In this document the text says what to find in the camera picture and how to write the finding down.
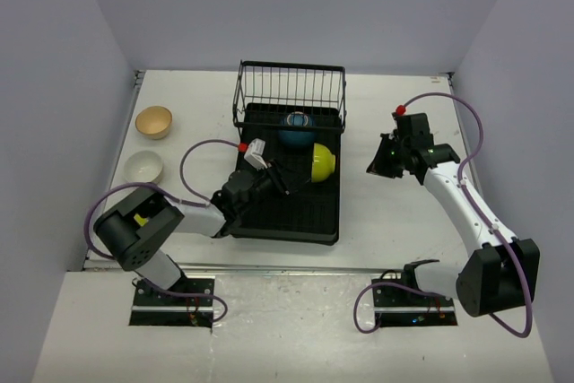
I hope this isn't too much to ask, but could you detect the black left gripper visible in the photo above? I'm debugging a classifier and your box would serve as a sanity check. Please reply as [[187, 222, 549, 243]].
[[237, 157, 310, 215]]

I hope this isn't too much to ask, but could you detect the black drip tray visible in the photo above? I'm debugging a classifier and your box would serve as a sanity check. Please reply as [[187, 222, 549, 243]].
[[232, 126, 341, 246]]

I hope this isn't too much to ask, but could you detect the lime green bowl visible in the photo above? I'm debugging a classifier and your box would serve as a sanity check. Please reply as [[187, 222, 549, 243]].
[[134, 213, 148, 227], [311, 143, 336, 183]]

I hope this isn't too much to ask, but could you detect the black wire dish rack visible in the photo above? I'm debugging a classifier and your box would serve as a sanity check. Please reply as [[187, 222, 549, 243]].
[[232, 60, 346, 134]]

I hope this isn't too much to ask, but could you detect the white speckled ceramic bowl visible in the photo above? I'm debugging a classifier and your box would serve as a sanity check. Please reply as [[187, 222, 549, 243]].
[[123, 150, 164, 184]]

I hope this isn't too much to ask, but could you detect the beige bird painted bowl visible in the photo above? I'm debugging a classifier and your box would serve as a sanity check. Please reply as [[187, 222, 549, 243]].
[[135, 106, 173, 140]]

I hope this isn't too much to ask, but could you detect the lime green bowl front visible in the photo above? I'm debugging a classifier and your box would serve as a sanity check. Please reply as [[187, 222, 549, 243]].
[[134, 213, 148, 227]]

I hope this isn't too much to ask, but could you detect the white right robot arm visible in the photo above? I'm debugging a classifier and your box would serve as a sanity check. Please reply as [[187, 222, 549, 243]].
[[367, 114, 540, 317]]

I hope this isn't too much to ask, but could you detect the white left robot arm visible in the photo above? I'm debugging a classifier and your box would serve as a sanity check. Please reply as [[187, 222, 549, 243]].
[[88, 161, 312, 305]]

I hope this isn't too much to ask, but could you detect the blue ceramic bowl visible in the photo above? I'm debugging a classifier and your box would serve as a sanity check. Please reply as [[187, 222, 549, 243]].
[[278, 111, 316, 149]]

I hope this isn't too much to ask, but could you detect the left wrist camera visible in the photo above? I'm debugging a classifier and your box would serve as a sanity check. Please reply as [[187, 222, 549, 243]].
[[238, 138, 268, 170]]

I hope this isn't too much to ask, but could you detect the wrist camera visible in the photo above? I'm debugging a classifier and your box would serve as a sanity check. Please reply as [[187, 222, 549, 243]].
[[238, 138, 268, 170], [392, 105, 407, 122]]

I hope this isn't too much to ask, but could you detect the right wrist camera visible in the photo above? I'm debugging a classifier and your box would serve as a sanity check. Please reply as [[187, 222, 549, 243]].
[[392, 105, 407, 122]]

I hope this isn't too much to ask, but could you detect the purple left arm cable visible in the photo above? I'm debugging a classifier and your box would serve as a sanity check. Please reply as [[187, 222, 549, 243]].
[[83, 138, 250, 324]]

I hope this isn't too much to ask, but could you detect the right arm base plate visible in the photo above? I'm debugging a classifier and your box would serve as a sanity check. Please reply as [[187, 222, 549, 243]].
[[372, 286, 457, 327]]

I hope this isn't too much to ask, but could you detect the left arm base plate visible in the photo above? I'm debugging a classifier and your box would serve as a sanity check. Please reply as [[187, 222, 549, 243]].
[[129, 278, 213, 328]]

